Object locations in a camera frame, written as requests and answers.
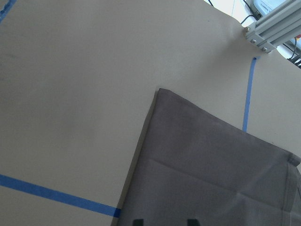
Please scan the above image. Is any dark brown t-shirt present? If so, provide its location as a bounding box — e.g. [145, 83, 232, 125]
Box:
[118, 89, 301, 226]

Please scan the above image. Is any aluminium frame post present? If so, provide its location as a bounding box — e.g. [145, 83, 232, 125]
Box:
[245, 0, 301, 53]

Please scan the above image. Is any blue tape centre short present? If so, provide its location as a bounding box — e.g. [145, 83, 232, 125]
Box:
[242, 56, 260, 132]

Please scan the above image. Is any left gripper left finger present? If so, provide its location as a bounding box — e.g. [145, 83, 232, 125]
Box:
[132, 219, 143, 226]

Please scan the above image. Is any blue tape line left lengthwise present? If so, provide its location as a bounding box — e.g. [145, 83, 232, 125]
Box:
[0, 0, 16, 22]

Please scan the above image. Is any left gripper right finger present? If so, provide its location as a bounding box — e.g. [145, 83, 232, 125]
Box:
[187, 219, 198, 226]

